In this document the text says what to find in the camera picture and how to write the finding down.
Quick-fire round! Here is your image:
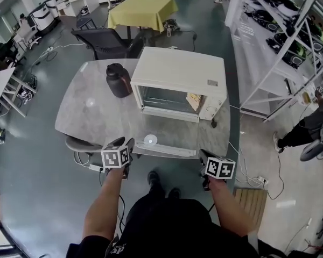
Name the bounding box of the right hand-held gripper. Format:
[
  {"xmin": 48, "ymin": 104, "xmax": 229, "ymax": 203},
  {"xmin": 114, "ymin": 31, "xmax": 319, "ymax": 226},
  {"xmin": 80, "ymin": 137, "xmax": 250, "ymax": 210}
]
[{"xmin": 198, "ymin": 149, "xmax": 236, "ymax": 192}]

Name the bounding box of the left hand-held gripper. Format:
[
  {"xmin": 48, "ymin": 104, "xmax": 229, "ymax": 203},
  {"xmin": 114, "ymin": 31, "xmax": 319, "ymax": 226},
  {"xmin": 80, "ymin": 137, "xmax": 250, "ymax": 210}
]
[{"xmin": 100, "ymin": 136, "xmax": 136, "ymax": 180}]

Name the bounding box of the glass microwave door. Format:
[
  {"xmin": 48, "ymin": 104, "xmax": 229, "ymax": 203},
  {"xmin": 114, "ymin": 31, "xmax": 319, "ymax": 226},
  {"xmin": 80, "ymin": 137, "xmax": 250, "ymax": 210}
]
[{"xmin": 134, "ymin": 111, "xmax": 201, "ymax": 159}]

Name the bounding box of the white oven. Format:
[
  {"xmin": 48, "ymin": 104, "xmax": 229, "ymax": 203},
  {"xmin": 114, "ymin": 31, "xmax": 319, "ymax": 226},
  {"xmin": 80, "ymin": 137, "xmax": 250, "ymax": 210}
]
[{"xmin": 130, "ymin": 46, "xmax": 227, "ymax": 123}]

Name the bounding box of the person's left forearm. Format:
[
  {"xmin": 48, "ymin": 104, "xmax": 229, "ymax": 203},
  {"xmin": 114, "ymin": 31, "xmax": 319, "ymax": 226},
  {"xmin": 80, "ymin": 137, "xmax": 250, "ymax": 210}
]
[{"xmin": 82, "ymin": 168, "xmax": 130, "ymax": 242}]

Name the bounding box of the person's right forearm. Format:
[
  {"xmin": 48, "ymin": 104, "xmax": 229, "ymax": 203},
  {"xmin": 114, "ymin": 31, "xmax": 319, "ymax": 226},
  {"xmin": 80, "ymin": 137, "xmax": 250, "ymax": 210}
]
[{"xmin": 208, "ymin": 180, "xmax": 250, "ymax": 238}]

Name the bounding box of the grey marble table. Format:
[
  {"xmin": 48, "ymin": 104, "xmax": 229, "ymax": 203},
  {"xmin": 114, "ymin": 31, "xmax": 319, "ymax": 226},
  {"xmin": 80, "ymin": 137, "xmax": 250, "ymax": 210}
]
[{"xmin": 54, "ymin": 58, "xmax": 231, "ymax": 160}]

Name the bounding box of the person's black left shoe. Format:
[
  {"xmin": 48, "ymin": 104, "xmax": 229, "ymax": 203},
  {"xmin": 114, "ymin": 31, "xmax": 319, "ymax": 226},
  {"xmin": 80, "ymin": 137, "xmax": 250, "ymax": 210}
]
[{"xmin": 147, "ymin": 170, "xmax": 160, "ymax": 191}]

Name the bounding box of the person's black shoe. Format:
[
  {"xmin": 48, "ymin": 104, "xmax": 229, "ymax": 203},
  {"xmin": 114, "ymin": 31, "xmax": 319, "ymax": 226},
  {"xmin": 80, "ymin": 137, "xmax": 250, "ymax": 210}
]
[
  {"xmin": 147, "ymin": 170, "xmax": 160, "ymax": 191},
  {"xmin": 167, "ymin": 187, "xmax": 181, "ymax": 200}
]

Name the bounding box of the grey upholstered chair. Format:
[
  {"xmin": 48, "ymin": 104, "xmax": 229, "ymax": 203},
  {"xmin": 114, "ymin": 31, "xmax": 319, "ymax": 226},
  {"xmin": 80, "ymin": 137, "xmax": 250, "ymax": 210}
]
[{"xmin": 65, "ymin": 135, "xmax": 103, "ymax": 155}]

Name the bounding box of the person's black right shoe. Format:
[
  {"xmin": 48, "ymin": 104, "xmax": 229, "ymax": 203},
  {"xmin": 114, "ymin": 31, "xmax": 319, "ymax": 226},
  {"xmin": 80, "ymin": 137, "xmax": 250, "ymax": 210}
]
[{"xmin": 167, "ymin": 187, "xmax": 181, "ymax": 200}]

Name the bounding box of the black bottle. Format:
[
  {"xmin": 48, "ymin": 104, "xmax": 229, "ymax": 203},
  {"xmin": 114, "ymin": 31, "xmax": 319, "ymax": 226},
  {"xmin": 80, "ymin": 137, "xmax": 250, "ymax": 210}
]
[{"xmin": 106, "ymin": 62, "xmax": 134, "ymax": 99}]

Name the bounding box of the wooden slatted pallet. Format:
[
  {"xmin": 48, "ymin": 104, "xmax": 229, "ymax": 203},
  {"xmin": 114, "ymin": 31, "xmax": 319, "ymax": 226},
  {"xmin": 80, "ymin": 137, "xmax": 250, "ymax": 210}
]
[{"xmin": 234, "ymin": 188, "xmax": 269, "ymax": 234}]

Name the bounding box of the person's black clothing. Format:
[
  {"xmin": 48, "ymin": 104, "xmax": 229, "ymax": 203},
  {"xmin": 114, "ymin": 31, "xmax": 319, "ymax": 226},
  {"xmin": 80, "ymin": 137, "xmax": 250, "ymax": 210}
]
[{"xmin": 68, "ymin": 188, "xmax": 262, "ymax": 258}]

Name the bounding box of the black mesh office chair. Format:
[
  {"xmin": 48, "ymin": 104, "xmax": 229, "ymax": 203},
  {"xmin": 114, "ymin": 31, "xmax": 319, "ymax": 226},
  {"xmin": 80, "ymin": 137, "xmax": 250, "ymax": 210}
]
[{"xmin": 71, "ymin": 27, "xmax": 144, "ymax": 61}]

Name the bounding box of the dark round robot vacuum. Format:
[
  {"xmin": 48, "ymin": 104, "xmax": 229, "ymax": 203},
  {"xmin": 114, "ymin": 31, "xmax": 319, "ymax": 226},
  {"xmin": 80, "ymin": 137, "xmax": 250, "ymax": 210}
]
[{"xmin": 299, "ymin": 139, "xmax": 323, "ymax": 162}]

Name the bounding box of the white metal shelf rack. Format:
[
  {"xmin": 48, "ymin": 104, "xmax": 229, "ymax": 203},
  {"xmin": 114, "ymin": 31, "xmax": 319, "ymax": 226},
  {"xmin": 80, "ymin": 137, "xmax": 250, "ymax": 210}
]
[{"xmin": 224, "ymin": 0, "xmax": 323, "ymax": 123}]

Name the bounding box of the table with yellow cloth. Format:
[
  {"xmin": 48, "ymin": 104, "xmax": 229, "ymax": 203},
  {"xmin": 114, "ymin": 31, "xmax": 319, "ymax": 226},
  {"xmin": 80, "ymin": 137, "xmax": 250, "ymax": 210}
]
[{"xmin": 107, "ymin": 0, "xmax": 179, "ymax": 33}]

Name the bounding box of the white trestle table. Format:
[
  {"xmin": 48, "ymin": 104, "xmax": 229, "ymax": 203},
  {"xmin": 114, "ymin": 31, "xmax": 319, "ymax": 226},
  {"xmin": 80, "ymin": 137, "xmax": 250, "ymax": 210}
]
[{"xmin": 0, "ymin": 67, "xmax": 27, "ymax": 118}]

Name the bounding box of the white and black machine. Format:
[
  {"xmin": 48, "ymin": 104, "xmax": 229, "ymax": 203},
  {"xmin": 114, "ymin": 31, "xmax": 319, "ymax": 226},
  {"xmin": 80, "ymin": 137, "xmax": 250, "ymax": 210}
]
[
  {"xmin": 29, "ymin": 4, "xmax": 57, "ymax": 35},
  {"xmin": 44, "ymin": 0, "xmax": 62, "ymax": 18}
]

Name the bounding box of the black devices group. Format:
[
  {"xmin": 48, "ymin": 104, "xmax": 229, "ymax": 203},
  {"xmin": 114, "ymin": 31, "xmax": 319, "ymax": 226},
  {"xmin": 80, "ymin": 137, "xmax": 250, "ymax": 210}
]
[{"xmin": 243, "ymin": 0, "xmax": 323, "ymax": 70}]

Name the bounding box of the white power cable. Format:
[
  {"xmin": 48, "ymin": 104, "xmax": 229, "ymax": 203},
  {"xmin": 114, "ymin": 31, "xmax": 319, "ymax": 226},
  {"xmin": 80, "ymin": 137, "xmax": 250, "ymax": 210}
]
[{"xmin": 228, "ymin": 103, "xmax": 259, "ymax": 184}]

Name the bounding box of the tangled cable pile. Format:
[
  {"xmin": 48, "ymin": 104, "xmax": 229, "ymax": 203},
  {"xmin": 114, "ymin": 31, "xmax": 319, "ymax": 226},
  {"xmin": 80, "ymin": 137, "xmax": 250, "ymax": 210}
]
[{"xmin": 17, "ymin": 75, "xmax": 38, "ymax": 102}]

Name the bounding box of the black cable heap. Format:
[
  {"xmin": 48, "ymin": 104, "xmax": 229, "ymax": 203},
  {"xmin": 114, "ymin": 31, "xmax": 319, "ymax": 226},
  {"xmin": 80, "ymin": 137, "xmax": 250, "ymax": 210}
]
[{"xmin": 162, "ymin": 18, "xmax": 181, "ymax": 33}]

